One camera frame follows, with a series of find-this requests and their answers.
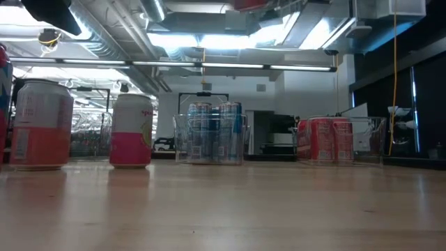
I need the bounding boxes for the round ceiling sensor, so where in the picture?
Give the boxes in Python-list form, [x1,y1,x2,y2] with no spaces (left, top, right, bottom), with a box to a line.
[37,27,63,54]

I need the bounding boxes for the silver round ventilation duct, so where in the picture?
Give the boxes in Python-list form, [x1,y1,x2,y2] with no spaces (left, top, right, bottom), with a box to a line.
[138,0,169,24]

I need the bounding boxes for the white orange soda can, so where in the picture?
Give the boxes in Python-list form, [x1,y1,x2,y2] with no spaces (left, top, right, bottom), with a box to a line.
[9,79,75,172]

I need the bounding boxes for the white pink soda can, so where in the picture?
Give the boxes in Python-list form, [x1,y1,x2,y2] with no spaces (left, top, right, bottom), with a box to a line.
[109,93,155,170]

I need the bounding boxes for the black background cabinet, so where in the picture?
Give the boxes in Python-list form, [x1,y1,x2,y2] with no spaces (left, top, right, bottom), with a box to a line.
[253,110,297,156]

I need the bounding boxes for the long fluorescent strip light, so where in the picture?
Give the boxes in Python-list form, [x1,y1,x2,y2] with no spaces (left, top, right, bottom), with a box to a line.
[3,57,337,73]

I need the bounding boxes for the blue silver Red Bull can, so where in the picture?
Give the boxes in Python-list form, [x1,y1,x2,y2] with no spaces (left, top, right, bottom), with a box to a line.
[218,100,244,165]
[210,106,221,161]
[187,101,213,165]

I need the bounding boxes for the bright ceiling light panel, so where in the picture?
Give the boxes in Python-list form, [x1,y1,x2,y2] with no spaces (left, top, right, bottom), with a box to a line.
[146,12,353,50]

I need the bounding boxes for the black gantry frame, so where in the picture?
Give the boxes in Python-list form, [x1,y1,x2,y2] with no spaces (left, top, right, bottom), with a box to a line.
[177,91,230,105]

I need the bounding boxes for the white ceiling fixture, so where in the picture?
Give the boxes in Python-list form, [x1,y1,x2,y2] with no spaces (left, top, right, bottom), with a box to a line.
[344,20,374,40]

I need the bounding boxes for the spiral silver ceiling duct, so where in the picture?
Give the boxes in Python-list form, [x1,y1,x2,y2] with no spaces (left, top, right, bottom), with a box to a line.
[69,0,132,60]

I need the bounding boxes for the grey ceiling duct box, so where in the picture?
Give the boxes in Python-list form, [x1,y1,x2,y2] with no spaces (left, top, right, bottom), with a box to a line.
[224,9,250,35]

